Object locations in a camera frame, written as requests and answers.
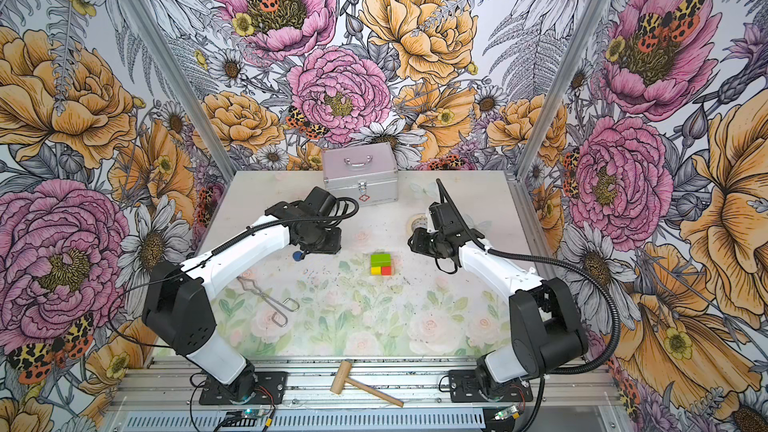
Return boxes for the green wood block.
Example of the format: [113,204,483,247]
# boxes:
[370,253,392,268]

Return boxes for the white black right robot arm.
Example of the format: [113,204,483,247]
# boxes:
[408,202,588,398]

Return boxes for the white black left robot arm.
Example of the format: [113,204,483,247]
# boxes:
[142,187,359,403]

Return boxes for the masking tape roll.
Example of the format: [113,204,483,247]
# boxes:
[406,213,429,236]

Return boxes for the silver pink metal case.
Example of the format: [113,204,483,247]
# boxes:
[322,143,398,206]

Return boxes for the metal tongs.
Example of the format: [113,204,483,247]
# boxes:
[237,276,300,328]

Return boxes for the wooden mallet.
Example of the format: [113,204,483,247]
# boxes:
[330,360,404,408]

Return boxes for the right circuit board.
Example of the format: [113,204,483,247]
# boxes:
[493,405,520,421]

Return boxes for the circuit board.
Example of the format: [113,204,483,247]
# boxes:
[493,405,520,421]
[226,408,274,422]

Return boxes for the left circuit board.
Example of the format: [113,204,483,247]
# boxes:
[226,408,274,422]

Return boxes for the left black cable hose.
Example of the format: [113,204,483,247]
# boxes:
[107,196,361,349]

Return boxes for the black cable hose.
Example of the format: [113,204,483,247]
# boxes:
[107,196,361,349]
[436,178,621,432]

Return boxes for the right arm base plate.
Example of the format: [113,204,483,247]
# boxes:
[448,369,534,403]

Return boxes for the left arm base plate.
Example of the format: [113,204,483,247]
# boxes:
[198,371,288,406]

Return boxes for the aluminium front rail frame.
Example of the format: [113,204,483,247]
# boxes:
[101,357,632,431]

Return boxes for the right black cable hose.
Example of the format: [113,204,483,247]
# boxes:
[436,178,621,432]

